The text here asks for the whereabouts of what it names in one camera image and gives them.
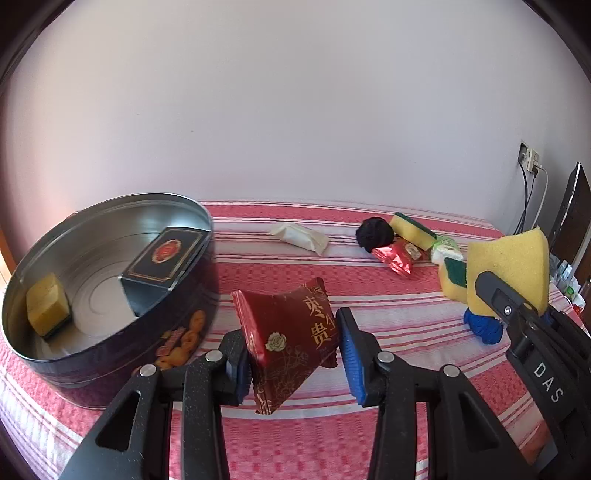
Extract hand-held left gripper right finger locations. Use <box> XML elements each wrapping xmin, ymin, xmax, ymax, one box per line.
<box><xmin>336</xmin><ymin>306</ymin><xmax>541</xmax><ymax>480</ymax></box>

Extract green and white tissue pack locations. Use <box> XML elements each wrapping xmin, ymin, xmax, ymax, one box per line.
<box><xmin>431</xmin><ymin>235</ymin><xmax>464</xmax><ymax>265</ymax></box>

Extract small bottles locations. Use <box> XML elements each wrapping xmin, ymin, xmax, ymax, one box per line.
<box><xmin>551</xmin><ymin>258</ymin><xmax>591</xmax><ymax>317</ymax></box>

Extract black knit cloth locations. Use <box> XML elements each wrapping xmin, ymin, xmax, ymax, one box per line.
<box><xmin>355</xmin><ymin>217</ymin><xmax>397</xmax><ymax>252</ymax></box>

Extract yellow sponge with green pad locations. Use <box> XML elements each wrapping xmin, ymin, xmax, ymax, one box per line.
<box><xmin>389</xmin><ymin>212</ymin><xmax>437</xmax><ymax>250</ymax></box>
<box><xmin>438</xmin><ymin>257</ymin><xmax>469</xmax><ymax>303</ymax></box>

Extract dark rectangular gift box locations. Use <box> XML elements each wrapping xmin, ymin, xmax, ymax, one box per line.
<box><xmin>117</xmin><ymin>227</ymin><xmax>206</xmax><ymax>317</ymax></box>

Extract red striped tablecloth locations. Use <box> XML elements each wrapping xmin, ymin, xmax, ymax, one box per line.
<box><xmin>0</xmin><ymin>199</ymin><xmax>591</xmax><ymax>480</ymax></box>

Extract small shiny red snack packet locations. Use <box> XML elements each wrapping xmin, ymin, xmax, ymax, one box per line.
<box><xmin>372</xmin><ymin>240</ymin><xmax>424</xmax><ymax>278</ymax></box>

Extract dark chair back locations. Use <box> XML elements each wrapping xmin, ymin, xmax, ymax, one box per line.
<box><xmin>549</xmin><ymin>161</ymin><xmax>591</xmax><ymax>287</ymax></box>

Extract dark red snack packet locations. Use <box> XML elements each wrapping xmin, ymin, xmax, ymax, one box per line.
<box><xmin>231</xmin><ymin>277</ymin><xmax>342</xmax><ymax>416</ymax></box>

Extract white cable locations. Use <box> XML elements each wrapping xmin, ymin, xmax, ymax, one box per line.
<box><xmin>526</xmin><ymin>166</ymin><xmax>549</xmax><ymax>230</ymax></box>

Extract large plain yellow sponge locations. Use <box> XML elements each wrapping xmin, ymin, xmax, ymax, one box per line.
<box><xmin>466</xmin><ymin>226</ymin><xmax>551</xmax><ymax>321</ymax></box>

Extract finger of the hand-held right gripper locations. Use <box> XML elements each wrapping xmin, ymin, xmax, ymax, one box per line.
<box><xmin>475</xmin><ymin>271</ymin><xmax>578</xmax><ymax>423</ymax></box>

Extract white tissue packet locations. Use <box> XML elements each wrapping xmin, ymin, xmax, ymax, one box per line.
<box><xmin>269</xmin><ymin>222</ymin><xmax>329</xmax><ymax>256</ymax></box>

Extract yellow sponge with dark pad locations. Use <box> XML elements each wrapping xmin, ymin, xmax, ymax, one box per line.
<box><xmin>25</xmin><ymin>272</ymin><xmax>71</xmax><ymax>341</ymax></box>

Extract white wall socket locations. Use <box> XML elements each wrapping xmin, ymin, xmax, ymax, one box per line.
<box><xmin>517</xmin><ymin>141</ymin><xmax>542</xmax><ymax>176</ymax></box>

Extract blue yarn bundle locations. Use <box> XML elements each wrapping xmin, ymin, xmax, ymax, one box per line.
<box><xmin>464</xmin><ymin>305</ymin><xmax>552</xmax><ymax>346</ymax></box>

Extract round dark cookie tin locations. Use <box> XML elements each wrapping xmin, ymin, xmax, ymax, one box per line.
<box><xmin>0</xmin><ymin>193</ymin><xmax>220</xmax><ymax>409</ymax></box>

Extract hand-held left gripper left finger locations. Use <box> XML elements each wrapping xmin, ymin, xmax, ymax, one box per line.
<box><xmin>60</xmin><ymin>330</ymin><xmax>253</xmax><ymax>480</ymax></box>

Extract black cable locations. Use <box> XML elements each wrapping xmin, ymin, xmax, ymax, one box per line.
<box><xmin>512</xmin><ymin>161</ymin><xmax>539</xmax><ymax>236</ymax></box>

